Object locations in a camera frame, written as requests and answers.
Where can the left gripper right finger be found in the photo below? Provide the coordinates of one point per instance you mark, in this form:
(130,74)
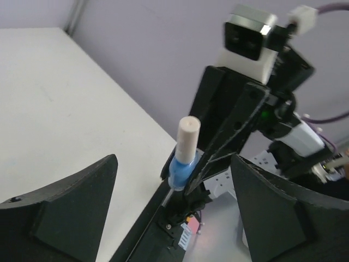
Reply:
(290,220)

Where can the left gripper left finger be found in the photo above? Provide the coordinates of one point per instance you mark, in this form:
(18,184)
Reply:
(63,221)

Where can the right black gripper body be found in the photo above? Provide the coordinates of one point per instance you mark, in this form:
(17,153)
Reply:
(219,90)

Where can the white nail polish cap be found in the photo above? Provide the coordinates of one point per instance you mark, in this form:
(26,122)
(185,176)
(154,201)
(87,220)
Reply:
(187,139)

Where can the blue nail polish bottle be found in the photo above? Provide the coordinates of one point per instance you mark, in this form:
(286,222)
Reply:
(180,173)

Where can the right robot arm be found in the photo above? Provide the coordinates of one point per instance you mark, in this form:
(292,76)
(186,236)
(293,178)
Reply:
(270,110)

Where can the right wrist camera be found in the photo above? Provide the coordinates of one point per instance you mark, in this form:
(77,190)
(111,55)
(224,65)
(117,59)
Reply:
(247,33)

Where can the right white cable duct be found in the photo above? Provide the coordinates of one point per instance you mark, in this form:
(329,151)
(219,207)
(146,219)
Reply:
(190,228)

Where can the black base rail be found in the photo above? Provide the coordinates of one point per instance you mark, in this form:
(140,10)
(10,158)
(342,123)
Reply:
(156,232)

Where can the right aluminium frame post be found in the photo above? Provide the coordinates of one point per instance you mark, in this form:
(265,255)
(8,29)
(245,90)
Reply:
(74,16)

